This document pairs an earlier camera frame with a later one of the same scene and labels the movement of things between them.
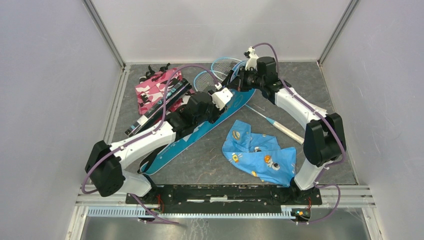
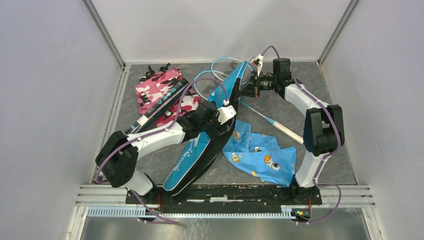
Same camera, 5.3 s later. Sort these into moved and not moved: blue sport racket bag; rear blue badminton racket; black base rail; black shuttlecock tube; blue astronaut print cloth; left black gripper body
Moved: blue sport racket bag; left black gripper body
Not moved: black shuttlecock tube; blue astronaut print cloth; black base rail; rear blue badminton racket
